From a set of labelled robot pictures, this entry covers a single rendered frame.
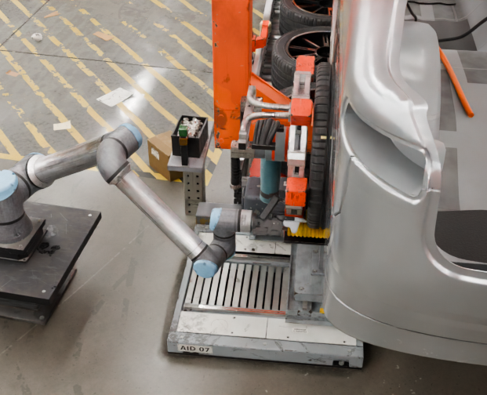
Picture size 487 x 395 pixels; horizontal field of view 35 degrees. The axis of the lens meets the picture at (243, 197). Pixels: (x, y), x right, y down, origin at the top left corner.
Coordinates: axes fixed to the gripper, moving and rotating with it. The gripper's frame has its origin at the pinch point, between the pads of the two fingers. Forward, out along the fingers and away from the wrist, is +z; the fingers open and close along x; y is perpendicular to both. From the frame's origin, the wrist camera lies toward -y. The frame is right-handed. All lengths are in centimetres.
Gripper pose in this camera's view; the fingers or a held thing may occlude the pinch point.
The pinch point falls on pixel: (303, 219)
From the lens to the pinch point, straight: 300.7
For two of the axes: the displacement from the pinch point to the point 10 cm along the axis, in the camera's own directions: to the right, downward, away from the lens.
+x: -0.7, -1.4, -9.9
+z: 9.9, 0.6, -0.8
